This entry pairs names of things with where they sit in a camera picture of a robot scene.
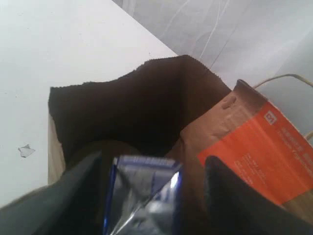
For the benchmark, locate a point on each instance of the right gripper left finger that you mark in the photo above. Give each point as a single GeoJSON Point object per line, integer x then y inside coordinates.
{"type": "Point", "coordinates": [67, 207]}

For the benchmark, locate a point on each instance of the small clear plastic scrap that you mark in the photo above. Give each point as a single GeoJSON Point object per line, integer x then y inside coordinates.
{"type": "Point", "coordinates": [26, 151]}

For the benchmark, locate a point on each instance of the blue white milk carton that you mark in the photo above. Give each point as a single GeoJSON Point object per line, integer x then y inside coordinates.
{"type": "Point", "coordinates": [143, 197]}

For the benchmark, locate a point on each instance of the brown paper shopping bag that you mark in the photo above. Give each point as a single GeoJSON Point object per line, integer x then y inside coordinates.
{"type": "Point", "coordinates": [139, 114]}

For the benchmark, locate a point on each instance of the brown pouch orange label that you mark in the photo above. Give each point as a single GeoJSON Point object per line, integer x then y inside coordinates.
{"type": "Point", "coordinates": [255, 140]}

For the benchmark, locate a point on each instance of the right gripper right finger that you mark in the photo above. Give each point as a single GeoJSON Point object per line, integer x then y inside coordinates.
{"type": "Point", "coordinates": [234, 208]}

